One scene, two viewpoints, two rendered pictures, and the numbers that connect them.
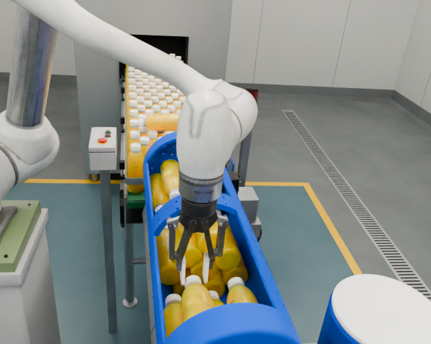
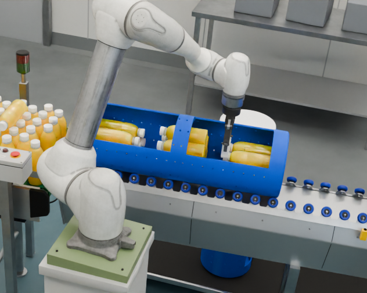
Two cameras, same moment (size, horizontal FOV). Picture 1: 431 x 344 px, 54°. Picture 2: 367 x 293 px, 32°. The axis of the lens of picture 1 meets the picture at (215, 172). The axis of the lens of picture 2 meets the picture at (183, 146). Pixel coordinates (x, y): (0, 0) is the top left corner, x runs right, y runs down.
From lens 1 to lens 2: 2.35 m
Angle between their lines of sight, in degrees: 60
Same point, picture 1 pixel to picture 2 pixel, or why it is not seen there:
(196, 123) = (247, 68)
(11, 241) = (128, 224)
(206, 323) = (279, 144)
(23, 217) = not seen: hidden behind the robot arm
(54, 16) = (195, 50)
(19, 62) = (105, 96)
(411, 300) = (244, 113)
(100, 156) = (27, 166)
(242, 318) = (283, 134)
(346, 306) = not seen: hidden behind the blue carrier
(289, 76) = not seen: outside the picture
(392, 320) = (254, 123)
